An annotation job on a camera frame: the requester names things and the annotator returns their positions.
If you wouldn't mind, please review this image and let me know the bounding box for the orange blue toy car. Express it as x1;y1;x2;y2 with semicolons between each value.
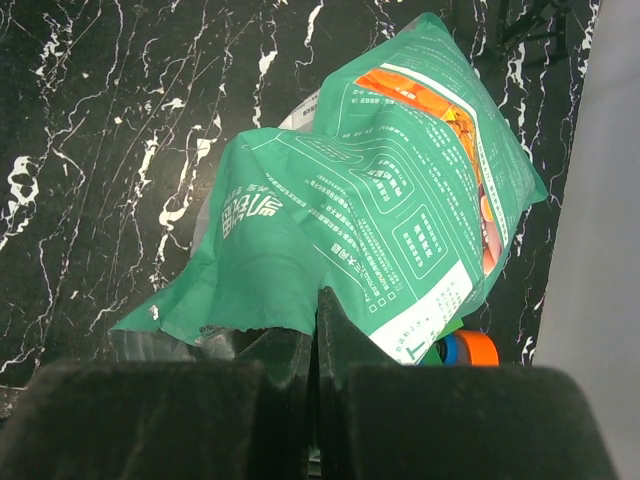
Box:
454;330;500;366

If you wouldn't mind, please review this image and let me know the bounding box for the green blue toy car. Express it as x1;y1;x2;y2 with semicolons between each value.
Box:
419;318;464;366

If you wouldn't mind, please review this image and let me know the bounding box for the teal dog food bag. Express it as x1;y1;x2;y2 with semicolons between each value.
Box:
109;13;547;365

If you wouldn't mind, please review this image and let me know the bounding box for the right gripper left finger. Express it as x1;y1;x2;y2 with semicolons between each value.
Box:
0;324;315;480

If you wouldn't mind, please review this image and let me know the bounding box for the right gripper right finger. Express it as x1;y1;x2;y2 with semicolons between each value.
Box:
316;288;617;479

